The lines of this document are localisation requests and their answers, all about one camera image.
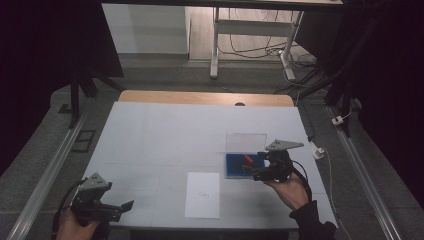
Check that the aluminium floor rail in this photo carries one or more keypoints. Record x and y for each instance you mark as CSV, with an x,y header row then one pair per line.
x,y
46,176
363,180

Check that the blue box with clear lid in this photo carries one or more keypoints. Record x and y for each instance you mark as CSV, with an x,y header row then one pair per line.
x,y
233,170

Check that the white cabinet panel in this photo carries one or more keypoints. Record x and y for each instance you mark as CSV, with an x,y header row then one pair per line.
x,y
143,30

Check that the white desk frame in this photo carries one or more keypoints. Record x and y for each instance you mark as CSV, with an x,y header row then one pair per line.
x,y
253,27

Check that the person's right hand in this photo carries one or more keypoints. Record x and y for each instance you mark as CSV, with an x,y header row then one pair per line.
x,y
293,191

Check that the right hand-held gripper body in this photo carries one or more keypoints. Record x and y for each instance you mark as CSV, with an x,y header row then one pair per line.
x,y
276,165

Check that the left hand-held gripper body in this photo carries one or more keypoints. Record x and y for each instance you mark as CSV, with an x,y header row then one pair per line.
x,y
89,205

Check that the red stamp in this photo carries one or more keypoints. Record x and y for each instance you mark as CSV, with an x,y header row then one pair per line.
x,y
247,159

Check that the person's left hand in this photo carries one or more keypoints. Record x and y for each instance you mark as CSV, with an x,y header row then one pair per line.
x,y
71,230

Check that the small white plug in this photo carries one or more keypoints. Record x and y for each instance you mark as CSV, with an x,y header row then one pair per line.
x,y
337,120

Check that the black curtain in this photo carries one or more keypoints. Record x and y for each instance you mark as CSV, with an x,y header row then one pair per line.
x,y
390,66
40,50

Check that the white paper sheet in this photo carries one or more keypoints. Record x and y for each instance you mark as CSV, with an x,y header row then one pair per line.
x,y
200,208

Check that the white table mat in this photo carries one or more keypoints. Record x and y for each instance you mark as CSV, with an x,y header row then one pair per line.
x,y
160,140

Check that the white power adapter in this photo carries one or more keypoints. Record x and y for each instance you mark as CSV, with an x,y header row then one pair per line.
x,y
318,152

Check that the black metal stand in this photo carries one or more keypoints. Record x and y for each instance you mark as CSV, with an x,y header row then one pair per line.
x,y
346,100
75,100

